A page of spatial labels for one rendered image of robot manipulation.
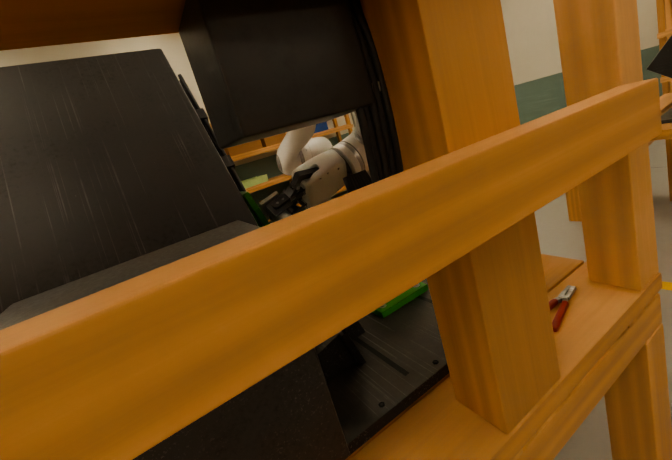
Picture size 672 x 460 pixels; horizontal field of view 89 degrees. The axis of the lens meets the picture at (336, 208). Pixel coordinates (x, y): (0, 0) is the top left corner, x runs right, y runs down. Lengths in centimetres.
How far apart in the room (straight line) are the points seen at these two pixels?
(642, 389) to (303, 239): 90
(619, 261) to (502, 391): 43
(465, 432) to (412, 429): 8
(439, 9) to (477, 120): 13
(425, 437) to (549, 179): 40
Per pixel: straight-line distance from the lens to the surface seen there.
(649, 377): 102
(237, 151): 610
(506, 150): 40
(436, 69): 41
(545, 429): 68
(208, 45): 39
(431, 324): 78
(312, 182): 62
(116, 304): 23
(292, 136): 125
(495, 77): 48
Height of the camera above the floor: 133
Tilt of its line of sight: 12 degrees down
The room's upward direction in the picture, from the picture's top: 16 degrees counter-clockwise
